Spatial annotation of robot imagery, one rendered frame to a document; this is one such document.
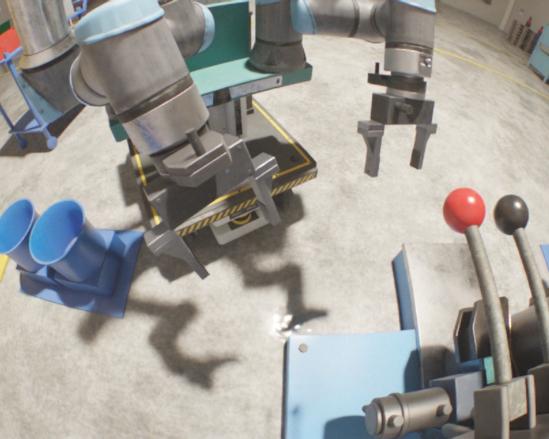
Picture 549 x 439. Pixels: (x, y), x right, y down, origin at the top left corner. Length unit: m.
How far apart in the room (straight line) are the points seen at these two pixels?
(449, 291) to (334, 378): 0.61
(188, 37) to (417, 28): 0.36
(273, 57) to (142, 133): 0.65
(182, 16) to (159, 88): 0.20
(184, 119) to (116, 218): 1.30
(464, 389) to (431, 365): 0.45
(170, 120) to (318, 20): 0.37
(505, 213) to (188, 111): 0.30
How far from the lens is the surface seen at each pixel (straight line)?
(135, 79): 0.27
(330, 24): 0.57
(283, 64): 0.87
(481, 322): 0.81
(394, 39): 0.51
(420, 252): 1.26
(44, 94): 0.65
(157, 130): 0.27
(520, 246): 0.25
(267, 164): 0.36
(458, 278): 1.33
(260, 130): 1.28
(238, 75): 0.87
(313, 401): 1.01
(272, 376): 1.11
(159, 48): 0.28
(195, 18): 0.46
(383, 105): 0.49
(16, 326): 1.73
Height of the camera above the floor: 1.11
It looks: 57 degrees down
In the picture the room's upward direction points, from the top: 4 degrees clockwise
